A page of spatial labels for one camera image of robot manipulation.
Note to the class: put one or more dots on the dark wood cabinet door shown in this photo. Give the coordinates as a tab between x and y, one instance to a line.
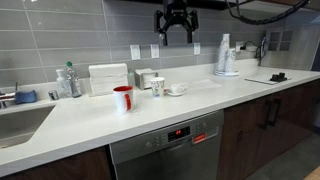
240	140
293	113

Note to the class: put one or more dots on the small metal sink fitting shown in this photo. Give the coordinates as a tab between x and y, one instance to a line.
53	95

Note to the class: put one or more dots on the small white espresso cup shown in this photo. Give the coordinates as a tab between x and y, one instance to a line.
176	88

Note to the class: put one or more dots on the round white tray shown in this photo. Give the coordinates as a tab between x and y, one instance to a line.
226	73

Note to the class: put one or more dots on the clear soap bottle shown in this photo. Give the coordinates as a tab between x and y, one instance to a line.
62	84

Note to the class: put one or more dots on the stainless steel sink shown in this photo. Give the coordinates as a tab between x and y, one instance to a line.
18	125

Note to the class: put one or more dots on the white flat mat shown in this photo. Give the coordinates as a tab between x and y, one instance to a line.
261	79

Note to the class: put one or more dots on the tall patterned paper cup stack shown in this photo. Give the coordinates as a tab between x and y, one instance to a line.
223	53

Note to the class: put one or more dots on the metal napkin dispenser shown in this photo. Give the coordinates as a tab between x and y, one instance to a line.
144	80

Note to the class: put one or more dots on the white wall outlet with plug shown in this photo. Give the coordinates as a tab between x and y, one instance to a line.
238	46

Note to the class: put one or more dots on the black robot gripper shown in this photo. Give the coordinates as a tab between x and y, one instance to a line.
176	11

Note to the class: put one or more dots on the white saucer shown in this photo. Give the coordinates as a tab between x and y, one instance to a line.
175	94

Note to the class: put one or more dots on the white wall switch plate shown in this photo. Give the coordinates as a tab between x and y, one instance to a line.
135	52

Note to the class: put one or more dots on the clear water bottle green cap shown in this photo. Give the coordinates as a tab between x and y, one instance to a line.
73	81

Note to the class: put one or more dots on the white napkin dispenser box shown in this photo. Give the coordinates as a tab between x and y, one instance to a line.
108	79

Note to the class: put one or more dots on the dark wood sink cabinet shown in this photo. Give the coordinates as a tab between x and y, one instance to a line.
66	168

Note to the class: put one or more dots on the stainless steel dishwasher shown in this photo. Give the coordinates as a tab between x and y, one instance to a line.
166	150

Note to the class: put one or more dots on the chrome faucet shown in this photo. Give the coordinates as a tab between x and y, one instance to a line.
6	97

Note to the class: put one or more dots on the blue sponge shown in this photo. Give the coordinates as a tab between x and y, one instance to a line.
25	96

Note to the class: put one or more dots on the black object on mat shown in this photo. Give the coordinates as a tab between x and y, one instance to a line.
278	77

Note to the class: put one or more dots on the short patterned paper cup stack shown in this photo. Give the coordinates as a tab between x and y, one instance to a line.
230	60

